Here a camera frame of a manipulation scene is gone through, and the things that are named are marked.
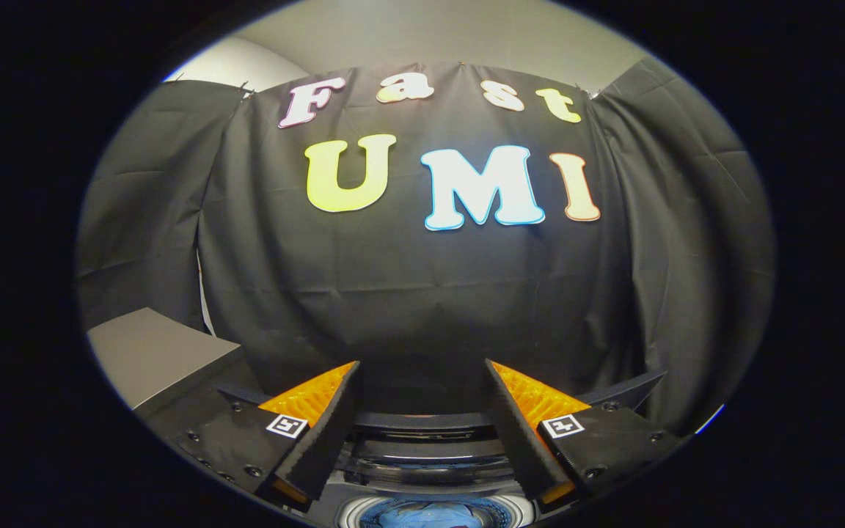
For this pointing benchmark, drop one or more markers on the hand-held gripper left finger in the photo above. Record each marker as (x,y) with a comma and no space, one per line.
(331,429)

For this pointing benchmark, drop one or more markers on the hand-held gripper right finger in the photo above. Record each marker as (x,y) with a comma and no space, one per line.
(514,429)

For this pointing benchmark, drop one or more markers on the grey cabinet with dark top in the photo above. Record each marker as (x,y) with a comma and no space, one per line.
(144,352)

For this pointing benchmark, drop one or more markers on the light blue polo shirt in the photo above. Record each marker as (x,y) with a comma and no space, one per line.
(430,517)

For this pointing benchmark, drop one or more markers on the black backdrop cloth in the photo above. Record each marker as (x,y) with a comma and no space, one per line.
(393,293)

